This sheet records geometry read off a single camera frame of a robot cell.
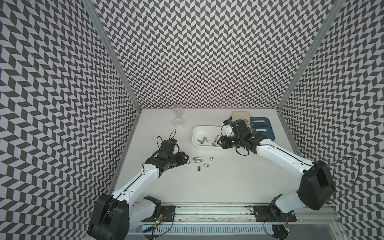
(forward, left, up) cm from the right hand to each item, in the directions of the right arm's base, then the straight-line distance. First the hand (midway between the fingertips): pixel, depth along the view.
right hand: (220, 144), depth 83 cm
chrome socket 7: (-5, +13, -12) cm, 18 cm away
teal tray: (+23, -34, -14) cm, 44 cm away
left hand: (-6, +19, -6) cm, 21 cm away
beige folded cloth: (+31, -22, -11) cm, 40 cm away
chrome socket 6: (-3, +14, -13) cm, 19 cm away
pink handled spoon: (+28, -33, -15) cm, 46 cm away
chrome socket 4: (+10, +6, -13) cm, 17 cm away
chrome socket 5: (-5, +18, -12) cm, 22 cm away
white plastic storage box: (+14, +7, -13) cm, 21 cm away
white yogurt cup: (+22, +26, -9) cm, 35 cm away
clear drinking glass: (+35, +28, -8) cm, 45 cm away
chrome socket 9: (-9, +12, -12) cm, 20 cm away
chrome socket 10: (-3, +4, -13) cm, 14 cm away
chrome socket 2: (+12, +7, -14) cm, 20 cm away
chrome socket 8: (-7, +8, -13) cm, 17 cm away
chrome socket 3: (+9, +10, -13) cm, 19 cm away
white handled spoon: (+19, -32, -13) cm, 40 cm away
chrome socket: (+10, +12, -13) cm, 20 cm away
